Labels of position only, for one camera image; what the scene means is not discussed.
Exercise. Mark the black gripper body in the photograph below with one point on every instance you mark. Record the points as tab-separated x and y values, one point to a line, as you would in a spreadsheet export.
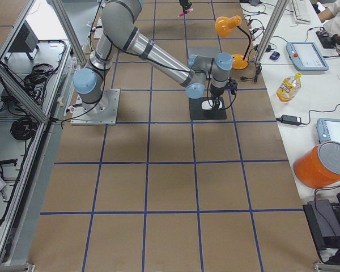
215	93
185	3

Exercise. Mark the white computer mouse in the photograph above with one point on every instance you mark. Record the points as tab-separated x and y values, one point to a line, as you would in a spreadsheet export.
205	105

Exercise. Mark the pink marker pen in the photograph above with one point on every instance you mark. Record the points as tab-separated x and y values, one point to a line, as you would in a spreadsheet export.
186	12

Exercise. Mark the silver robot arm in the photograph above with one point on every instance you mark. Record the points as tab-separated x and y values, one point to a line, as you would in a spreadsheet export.
119	31

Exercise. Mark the black mousepad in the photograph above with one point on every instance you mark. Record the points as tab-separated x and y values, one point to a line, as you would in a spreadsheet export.
197	113

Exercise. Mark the silver laptop notebook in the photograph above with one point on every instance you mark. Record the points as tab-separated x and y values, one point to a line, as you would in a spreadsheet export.
198	51

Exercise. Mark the orange juice bottle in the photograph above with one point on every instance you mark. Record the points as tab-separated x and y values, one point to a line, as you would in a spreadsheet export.
289	88

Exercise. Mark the black power adapter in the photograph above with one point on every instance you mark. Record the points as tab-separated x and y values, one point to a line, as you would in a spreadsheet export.
289	120

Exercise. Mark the blue teach pendant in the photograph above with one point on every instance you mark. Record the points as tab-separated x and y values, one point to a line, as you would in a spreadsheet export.
328	129
305	56

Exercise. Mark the white keyboard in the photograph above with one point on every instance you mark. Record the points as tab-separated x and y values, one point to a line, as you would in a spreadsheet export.
300	11

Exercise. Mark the orange bucket grey lid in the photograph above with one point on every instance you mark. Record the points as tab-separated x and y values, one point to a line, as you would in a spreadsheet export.
320	166

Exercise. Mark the seated person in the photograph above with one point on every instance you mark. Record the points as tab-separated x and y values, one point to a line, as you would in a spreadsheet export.
338	20

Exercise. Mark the grey electronics box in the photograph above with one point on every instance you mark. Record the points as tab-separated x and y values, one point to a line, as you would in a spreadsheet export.
25	42

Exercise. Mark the aluminium frame post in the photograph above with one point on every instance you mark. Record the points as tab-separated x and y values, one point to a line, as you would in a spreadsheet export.
276	15

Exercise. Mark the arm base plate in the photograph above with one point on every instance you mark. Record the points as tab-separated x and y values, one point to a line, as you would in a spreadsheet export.
103	113

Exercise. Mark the aluminium side rail frame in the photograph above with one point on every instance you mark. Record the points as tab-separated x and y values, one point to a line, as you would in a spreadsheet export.
33	95

